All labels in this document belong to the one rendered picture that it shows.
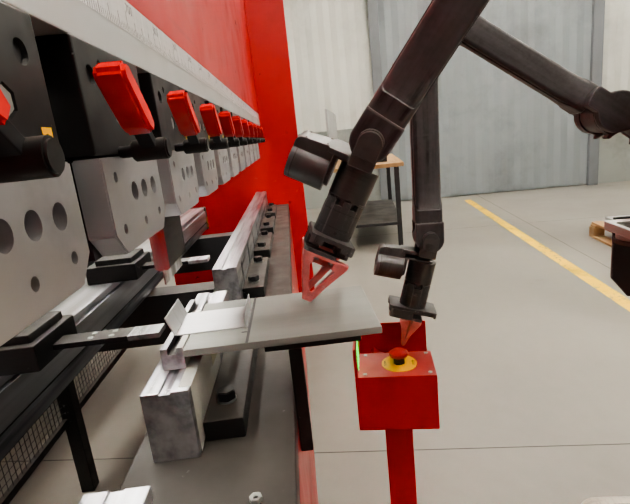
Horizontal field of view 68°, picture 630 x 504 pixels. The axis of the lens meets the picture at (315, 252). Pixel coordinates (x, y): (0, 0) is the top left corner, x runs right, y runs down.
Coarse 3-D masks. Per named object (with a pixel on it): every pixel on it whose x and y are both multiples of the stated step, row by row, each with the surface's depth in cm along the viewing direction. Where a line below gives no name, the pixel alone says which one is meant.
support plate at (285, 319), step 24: (336, 288) 79; (360, 288) 78; (264, 312) 72; (288, 312) 70; (312, 312) 69; (336, 312) 68; (360, 312) 68; (192, 336) 65; (216, 336) 64; (240, 336) 64; (264, 336) 63; (288, 336) 62; (312, 336) 62; (336, 336) 62
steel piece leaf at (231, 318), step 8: (248, 296) 73; (248, 304) 72; (200, 312) 74; (208, 312) 74; (216, 312) 73; (224, 312) 73; (232, 312) 72; (240, 312) 72; (248, 312) 70; (184, 320) 71; (192, 320) 71; (200, 320) 71; (208, 320) 70; (216, 320) 70; (224, 320) 70; (232, 320) 69; (240, 320) 69; (184, 328) 68; (192, 328) 68; (200, 328) 67; (208, 328) 67; (216, 328) 67; (224, 328) 66; (232, 328) 66
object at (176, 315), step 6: (174, 306) 71; (180, 306) 73; (168, 312) 68; (174, 312) 69; (180, 312) 72; (186, 312) 74; (168, 318) 66; (174, 318) 68; (180, 318) 71; (168, 324) 66; (174, 324) 67; (180, 324) 69; (174, 330) 66
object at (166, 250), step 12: (168, 228) 64; (180, 228) 70; (156, 240) 62; (168, 240) 63; (180, 240) 70; (156, 252) 62; (168, 252) 63; (180, 252) 69; (156, 264) 62; (168, 264) 62; (180, 264) 72; (168, 276) 64
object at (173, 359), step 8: (192, 304) 79; (200, 304) 78; (192, 312) 78; (168, 336) 66; (176, 336) 67; (168, 344) 64; (176, 344) 66; (160, 352) 62; (168, 352) 63; (176, 352) 62; (168, 360) 62; (176, 360) 63; (184, 360) 63; (168, 368) 63; (176, 368) 63
